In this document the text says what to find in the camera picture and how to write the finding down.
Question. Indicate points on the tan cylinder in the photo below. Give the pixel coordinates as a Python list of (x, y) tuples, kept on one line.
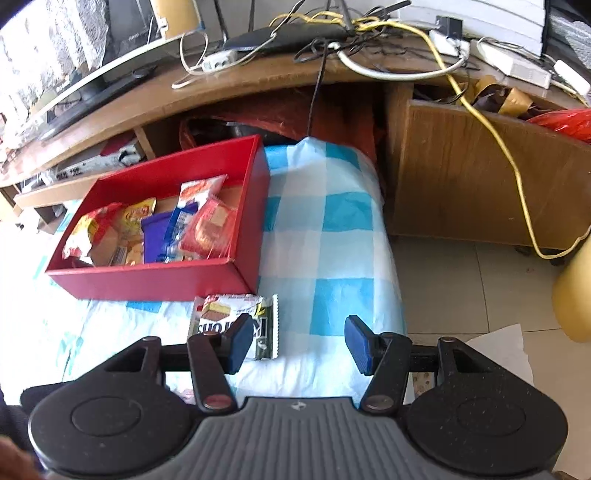
[(175, 18)]

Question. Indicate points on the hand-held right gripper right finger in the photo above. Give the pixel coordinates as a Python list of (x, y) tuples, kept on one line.
[(358, 344)]

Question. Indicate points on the black router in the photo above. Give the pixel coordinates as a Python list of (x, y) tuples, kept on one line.
[(286, 37)]

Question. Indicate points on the orange clear-wrapped snack packet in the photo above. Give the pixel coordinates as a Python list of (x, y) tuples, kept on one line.
[(207, 228)]

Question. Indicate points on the flat screen monitor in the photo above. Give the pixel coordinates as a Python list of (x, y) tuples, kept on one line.
[(46, 55)]

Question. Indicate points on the white paper sheet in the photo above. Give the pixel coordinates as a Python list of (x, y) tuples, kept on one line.
[(503, 346)]

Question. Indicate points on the red cardboard box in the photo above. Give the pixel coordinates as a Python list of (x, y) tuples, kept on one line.
[(152, 281)]

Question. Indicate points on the yellow red snack packet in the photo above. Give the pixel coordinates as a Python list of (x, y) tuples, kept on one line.
[(90, 228)]

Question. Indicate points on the green white snack packet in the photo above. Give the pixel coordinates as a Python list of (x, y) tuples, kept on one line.
[(212, 309)]

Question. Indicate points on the red plastic bag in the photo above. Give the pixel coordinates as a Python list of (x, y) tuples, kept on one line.
[(563, 122)]

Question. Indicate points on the white orange snack packet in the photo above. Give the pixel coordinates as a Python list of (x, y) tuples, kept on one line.
[(198, 191)]

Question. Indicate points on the white printed snack packet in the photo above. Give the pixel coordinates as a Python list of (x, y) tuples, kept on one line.
[(178, 230)]

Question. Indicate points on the white stacked boxes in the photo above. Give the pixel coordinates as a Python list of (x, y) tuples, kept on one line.
[(498, 18)]

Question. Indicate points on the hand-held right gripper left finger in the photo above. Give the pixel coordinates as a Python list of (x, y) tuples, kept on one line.
[(240, 346)]

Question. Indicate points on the yellow rounded object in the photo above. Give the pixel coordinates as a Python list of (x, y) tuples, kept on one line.
[(575, 290)]

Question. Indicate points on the long white power strip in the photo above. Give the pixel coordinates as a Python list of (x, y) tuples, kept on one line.
[(512, 64)]

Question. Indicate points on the white adapter with black plug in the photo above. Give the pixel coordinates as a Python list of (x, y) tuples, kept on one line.
[(445, 41)]

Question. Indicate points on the brown crumpled bag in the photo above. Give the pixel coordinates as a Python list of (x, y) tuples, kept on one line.
[(512, 99)]

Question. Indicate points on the blue white checkered cloth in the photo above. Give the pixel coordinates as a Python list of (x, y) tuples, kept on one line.
[(341, 258)]

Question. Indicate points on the white printed carton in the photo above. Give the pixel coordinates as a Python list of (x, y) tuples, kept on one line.
[(92, 164)]

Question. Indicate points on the wooden desk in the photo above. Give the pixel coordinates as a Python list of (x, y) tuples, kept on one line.
[(258, 87)]

